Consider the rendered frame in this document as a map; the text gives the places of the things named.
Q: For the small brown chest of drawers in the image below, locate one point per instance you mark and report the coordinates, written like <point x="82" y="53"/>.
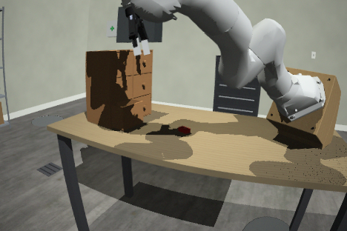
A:
<point x="97" y="78"/>

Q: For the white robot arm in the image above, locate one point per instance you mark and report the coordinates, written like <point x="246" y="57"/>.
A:
<point x="227" y="25"/>

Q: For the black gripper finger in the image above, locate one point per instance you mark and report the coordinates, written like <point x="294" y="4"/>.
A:
<point x="144" y="38"/>
<point x="133" y="28"/>

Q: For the red nine-volt battery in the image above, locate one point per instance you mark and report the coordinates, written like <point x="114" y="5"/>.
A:
<point x="184" y="130"/>

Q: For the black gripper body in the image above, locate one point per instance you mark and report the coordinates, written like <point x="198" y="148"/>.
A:
<point x="129" y="11"/>

